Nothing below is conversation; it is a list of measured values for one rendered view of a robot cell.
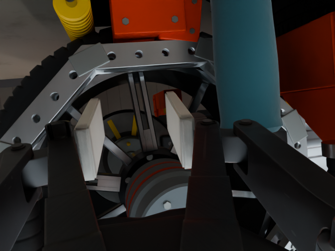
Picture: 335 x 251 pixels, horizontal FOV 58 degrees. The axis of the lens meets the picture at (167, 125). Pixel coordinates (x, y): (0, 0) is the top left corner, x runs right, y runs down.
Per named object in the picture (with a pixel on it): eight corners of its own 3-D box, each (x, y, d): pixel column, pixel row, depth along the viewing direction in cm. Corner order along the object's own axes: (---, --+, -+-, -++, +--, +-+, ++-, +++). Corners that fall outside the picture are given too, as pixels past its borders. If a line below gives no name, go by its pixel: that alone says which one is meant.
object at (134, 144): (74, 121, 103) (93, 211, 105) (72, 122, 95) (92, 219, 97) (165, 104, 108) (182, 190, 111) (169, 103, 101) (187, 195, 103)
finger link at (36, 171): (75, 185, 14) (9, 193, 14) (88, 146, 19) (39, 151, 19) (70, 156, 14) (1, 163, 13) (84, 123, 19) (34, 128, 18)
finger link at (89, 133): (96, 180, 16) (82, 182, 16) (105, 136, 23) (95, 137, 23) (87, 127, 15) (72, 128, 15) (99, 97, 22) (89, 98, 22)
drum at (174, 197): (119, 160, 56) (127, 234, 57) (125, 187, 35) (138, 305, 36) (193, 151, 58) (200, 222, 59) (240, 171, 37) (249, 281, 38)
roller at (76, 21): (72, 31, 74) (74, 55, 74) (47, -24, 45) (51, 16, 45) (95, 30, 75) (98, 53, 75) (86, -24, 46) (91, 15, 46)
